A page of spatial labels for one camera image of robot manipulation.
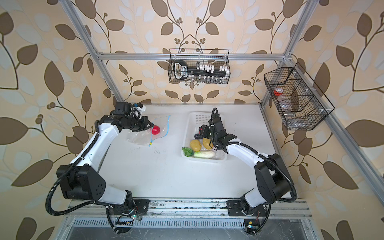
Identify black wire basket back wall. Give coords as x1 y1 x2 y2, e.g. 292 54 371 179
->
168 48 231 85

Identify black white tool in basket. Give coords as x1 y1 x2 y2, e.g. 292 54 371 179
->
171 60 231 82

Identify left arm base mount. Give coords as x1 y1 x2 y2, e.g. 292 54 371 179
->
106 199 150 235

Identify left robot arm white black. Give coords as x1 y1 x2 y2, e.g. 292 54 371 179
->
45 102 154 216

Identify aluminium frame rail front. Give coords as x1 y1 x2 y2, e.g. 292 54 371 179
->
64 197 313 220

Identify yellow potato left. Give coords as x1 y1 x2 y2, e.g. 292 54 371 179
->
190 140 202 152

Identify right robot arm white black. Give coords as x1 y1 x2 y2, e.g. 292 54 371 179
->
199 108 298 211

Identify clear zip top bag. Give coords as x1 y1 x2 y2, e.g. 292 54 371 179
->
126 115 171 147

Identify white plastic perforated basket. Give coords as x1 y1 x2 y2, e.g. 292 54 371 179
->
181 112 227 163

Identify white radish green leaves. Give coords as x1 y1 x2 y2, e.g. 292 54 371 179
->
182 147 216 159

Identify yellow potato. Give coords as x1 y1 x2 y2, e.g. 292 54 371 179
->
203 138 213 150
190 140 202 152

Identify black wire basket wall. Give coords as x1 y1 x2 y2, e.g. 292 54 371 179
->
264 63 335 131
168 48 231 85

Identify black wire basket right wall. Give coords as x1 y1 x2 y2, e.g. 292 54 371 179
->
264 63 335 131

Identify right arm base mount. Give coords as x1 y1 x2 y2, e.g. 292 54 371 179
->
226 200 271 236

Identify red capped bottle in basket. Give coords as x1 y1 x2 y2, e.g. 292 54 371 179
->
273 88 284 98

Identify yellow potato right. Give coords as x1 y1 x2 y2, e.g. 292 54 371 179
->
203 138 213 150

